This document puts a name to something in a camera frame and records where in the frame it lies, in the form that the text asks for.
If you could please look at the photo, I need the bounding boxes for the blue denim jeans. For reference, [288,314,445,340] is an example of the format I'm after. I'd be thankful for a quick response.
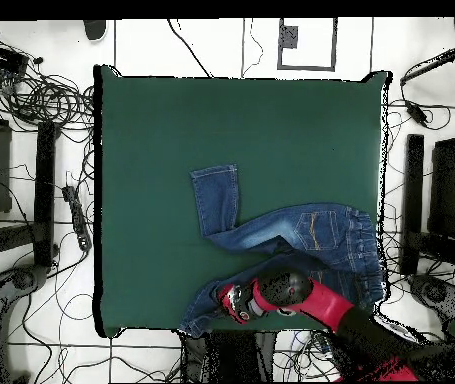
[177,162,389,339]

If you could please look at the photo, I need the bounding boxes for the black power strip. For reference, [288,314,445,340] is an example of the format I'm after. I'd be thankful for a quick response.
[61,184,93,252]

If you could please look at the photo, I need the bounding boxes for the dark green table cloth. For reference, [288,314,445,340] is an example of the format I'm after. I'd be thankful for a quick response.
[92,64,392,337]

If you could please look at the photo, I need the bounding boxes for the black stand bar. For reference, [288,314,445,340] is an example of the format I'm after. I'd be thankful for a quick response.
[400,133,425,276]
[33,120,59,268]

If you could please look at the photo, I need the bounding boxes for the black power adapter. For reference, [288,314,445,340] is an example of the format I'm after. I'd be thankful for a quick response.
[404,99,429,126]

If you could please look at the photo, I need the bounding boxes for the dark grey square plate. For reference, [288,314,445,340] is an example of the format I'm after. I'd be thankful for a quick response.
[278,24,299,50]

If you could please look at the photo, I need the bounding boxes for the person's dark shoe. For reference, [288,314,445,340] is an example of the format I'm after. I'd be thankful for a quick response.
[82,19,108,42]

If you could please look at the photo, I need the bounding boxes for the black electronics box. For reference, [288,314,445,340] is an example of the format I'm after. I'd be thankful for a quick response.
[0,41,30,75]

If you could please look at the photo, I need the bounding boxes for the tangled black cable bundle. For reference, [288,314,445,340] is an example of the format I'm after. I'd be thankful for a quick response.
[0,59,96,133]
[274,330,344,381]

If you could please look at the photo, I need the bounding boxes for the long black cable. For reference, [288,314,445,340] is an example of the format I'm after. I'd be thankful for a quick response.
[166,18,214,79]

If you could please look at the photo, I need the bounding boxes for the grey square floor frame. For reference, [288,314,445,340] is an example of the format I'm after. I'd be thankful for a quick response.
[277,17,339,72]

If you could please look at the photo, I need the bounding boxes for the black rod with cable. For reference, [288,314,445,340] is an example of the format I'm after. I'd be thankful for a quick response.
[399,45,455,87]

